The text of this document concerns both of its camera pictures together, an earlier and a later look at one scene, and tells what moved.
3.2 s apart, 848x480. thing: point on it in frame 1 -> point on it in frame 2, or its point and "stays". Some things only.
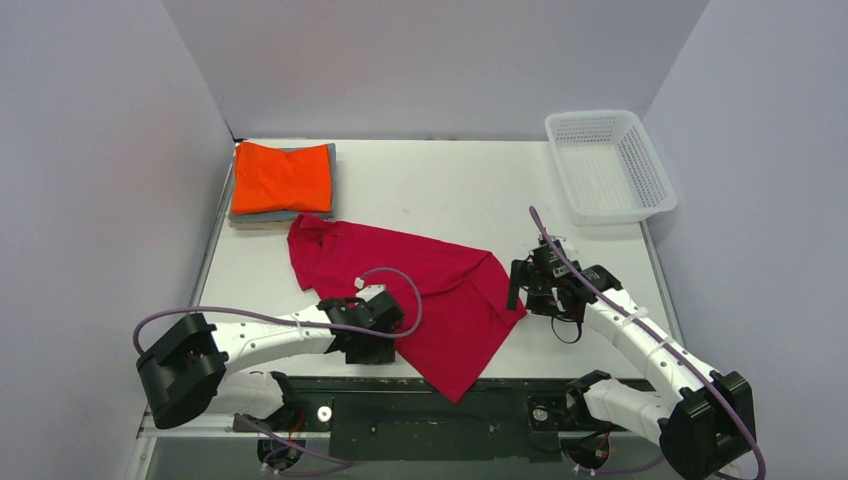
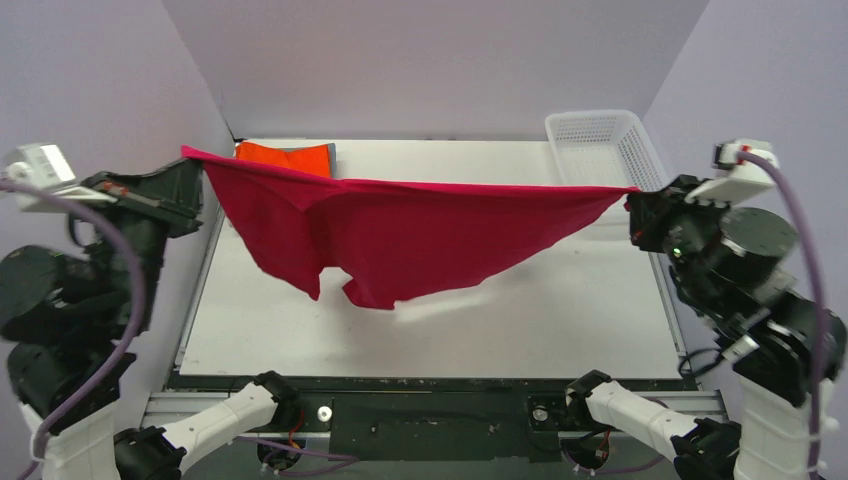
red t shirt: (457, 305) -> (400, 244)
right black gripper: (525, 285) -> (654, 216)
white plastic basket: (608, 170) stays
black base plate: (406, 420) stays
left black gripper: (369, 350) -> (168, 201)
